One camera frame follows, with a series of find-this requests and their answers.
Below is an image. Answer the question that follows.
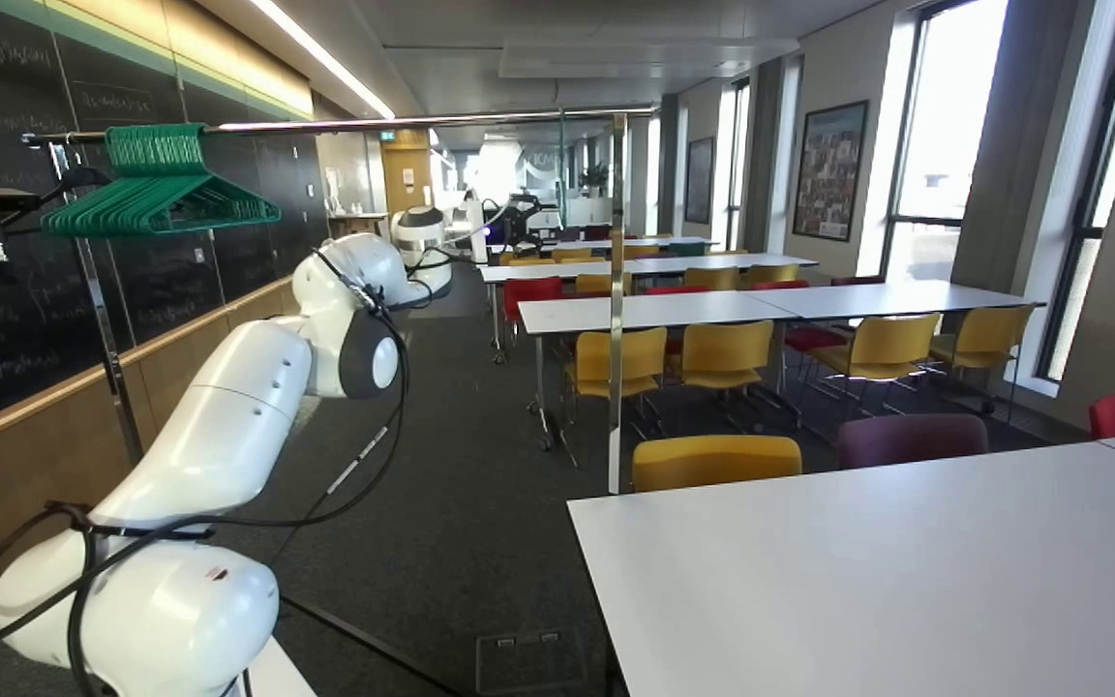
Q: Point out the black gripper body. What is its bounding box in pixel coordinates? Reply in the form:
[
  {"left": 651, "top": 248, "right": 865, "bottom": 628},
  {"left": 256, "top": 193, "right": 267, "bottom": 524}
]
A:
[{"left": 487, "top": 193, "right": 545, "bottom": 248}]

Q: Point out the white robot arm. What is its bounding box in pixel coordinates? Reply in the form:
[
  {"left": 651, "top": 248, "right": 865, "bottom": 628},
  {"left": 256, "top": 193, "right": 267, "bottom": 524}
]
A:
[{"left": 0, "top": 211, "right": 482, "bottom": 697}]

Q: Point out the long white table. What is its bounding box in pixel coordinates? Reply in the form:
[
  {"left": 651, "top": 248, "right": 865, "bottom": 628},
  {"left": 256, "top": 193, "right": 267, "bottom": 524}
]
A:
[{"left": 521, "top": 282, "right": 1034, "bottom": 438}]

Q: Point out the wooden door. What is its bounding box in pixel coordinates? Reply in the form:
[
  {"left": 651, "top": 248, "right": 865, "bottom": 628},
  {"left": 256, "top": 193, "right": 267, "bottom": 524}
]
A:
[{"left": 379, "top": 129, "right": 428, "bottom": 212}]

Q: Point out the yellow chair under table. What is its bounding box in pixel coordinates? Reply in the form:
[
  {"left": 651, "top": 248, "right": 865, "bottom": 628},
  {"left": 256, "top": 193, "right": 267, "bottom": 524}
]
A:
[
  {"left": 816, "top": 313, "right": 936, "bottom": 385},
  {"left": 571, "top": 330, "right": 664, "bottom": 398},
  {"left": 676, "top": 322, "right": 775, "bottom": 393},
  {"left": 934, "top": 308, "right": 1029, "bottom": 372}
]

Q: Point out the near yellow chair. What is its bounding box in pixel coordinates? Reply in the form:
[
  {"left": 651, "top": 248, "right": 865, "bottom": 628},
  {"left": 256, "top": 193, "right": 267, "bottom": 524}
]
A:
[{"left": 630, "top": 433, "right": 801, "bottom": 493}]

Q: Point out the bundle of green hangers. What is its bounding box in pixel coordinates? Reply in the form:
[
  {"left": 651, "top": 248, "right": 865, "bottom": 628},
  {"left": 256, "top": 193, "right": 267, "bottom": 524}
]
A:
[{"left": 42, "top": 123, "right": 277, "bottom": 239}]

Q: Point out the purple chair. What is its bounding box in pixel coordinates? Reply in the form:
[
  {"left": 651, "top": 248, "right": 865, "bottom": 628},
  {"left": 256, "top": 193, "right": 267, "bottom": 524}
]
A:
[{"left": 837, "top": 416, "right": 990, "bottom": 466}]

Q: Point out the silver clothes rail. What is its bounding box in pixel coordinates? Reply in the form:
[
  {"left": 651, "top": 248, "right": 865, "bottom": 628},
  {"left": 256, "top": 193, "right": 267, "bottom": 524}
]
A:
[{"left": 19, "top": 106, "right": 663, "bottom": 499}]

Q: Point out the framed wall picture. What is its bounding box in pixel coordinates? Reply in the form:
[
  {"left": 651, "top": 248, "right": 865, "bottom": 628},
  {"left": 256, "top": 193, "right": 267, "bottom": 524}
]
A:
[{"left": 794, "top": 100, "right": 872, "bottom": 243}]

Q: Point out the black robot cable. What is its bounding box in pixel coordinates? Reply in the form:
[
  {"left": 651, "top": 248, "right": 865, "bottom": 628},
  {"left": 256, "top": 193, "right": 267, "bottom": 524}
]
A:
[{"left": 0, "top": 248, "right": 474, "bottom": 697}]

